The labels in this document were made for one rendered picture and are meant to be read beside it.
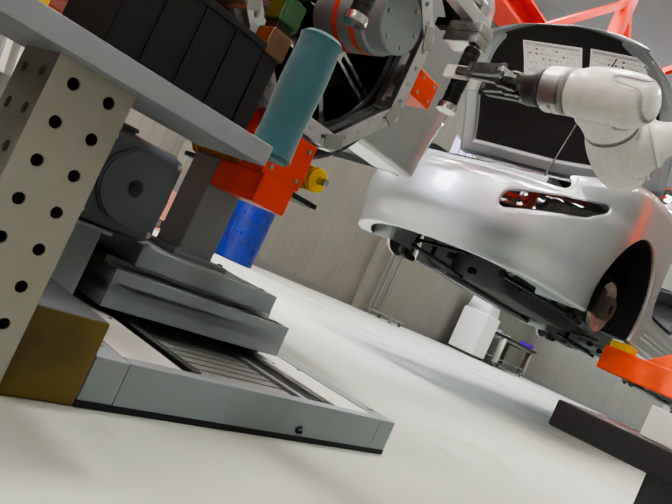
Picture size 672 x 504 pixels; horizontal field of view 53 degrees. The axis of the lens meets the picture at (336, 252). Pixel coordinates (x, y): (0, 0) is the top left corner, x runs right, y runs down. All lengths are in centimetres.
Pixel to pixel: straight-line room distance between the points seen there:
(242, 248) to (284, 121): 718
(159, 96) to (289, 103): 51
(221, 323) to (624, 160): 89
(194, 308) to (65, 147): 71
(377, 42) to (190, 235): 59
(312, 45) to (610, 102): 55
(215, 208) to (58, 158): 79
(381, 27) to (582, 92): 41
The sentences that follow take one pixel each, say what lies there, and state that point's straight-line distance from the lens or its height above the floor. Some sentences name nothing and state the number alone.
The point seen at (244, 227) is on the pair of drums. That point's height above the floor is 44.
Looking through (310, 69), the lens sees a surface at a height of 66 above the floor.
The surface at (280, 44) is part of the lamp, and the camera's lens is 101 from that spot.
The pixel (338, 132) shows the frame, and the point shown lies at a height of 63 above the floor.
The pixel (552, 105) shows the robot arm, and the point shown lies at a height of 79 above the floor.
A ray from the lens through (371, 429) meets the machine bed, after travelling 155.
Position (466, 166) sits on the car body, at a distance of 414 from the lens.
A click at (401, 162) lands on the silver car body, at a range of 230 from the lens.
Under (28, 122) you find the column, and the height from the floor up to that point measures 34.
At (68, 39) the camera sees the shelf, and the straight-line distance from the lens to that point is 79.
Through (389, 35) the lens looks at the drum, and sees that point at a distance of 143.
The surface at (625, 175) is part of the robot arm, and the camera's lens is 145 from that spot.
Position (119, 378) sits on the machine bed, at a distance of 107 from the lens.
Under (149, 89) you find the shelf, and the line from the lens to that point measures 83.
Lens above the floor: 32
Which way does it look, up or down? 2 degrees up
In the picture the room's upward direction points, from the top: 25 degrees clockwise
